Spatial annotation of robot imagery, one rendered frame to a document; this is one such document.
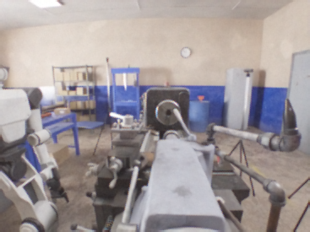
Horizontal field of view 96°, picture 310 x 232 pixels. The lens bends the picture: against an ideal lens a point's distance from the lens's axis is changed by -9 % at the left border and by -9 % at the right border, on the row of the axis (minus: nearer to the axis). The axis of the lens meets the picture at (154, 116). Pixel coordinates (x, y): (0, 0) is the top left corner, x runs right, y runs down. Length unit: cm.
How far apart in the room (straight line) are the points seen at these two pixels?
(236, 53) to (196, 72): 137
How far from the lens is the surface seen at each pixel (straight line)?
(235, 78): 496
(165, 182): 38
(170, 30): 530
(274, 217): 49
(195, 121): 457
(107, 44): 552
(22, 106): 101
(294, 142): 41
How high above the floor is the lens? 138
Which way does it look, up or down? 12 degrees down
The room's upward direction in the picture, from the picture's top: straight up
